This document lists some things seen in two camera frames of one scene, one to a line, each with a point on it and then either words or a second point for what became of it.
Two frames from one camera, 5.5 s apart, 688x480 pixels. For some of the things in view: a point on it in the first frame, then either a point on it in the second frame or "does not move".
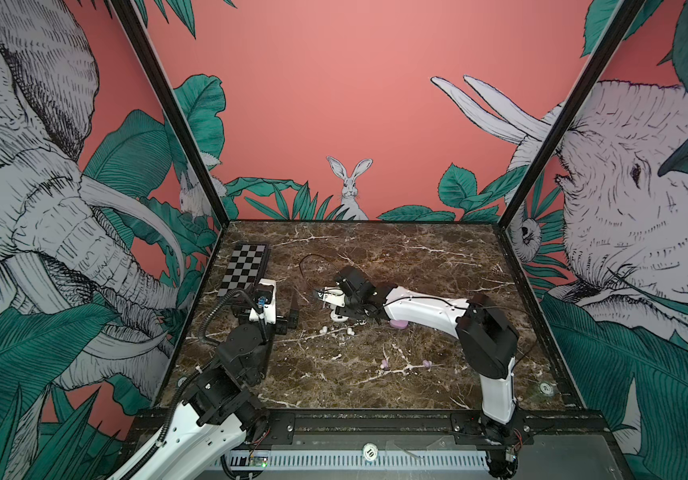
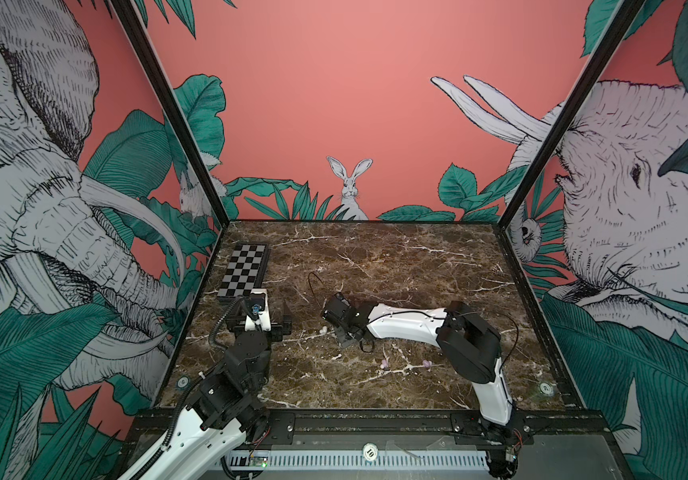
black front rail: (542, 428) does not move
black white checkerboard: (245, 267) does not move
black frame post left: (138, 34) does not move
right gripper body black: (351, 308) -> (344, 337)
